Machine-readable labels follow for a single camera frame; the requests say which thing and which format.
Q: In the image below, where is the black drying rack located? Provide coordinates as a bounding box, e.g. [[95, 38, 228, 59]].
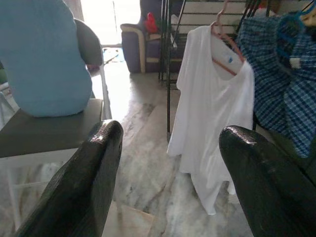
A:
[[158, 0, 263, 134]]

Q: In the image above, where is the blue plaid shirt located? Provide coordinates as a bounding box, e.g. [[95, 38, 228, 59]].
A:
[[235, 11, 316, 159]]

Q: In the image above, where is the grey folding chair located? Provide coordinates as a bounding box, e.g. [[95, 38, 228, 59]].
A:
[[0, 18, 113, 223]]

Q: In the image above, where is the red bag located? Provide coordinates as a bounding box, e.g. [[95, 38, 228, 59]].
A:
[[144, 12, 159, 34]]

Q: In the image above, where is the white t-shirt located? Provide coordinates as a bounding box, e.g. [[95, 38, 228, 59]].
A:
[[167, 24, 256, 215]]

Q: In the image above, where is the light blue cushion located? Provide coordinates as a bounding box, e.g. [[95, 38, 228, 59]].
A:
[[0, 0, 93, 118]]

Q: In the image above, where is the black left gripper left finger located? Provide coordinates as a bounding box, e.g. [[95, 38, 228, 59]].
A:
[[14, 120, 123, 237]]

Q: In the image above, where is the purple armchair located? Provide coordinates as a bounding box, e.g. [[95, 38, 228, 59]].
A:
[[119, 0, 179, 74]]

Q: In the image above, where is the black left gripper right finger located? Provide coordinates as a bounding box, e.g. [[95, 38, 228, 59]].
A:
[[218, 125, 316, 237]]

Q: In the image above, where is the blue clothes hanger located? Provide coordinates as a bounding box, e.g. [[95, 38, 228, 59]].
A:
[[275, 2, 316, 60]]

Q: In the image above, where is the pink clothes hanger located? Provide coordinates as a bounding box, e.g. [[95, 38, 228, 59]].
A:
[[209, 0, 248, 75]]

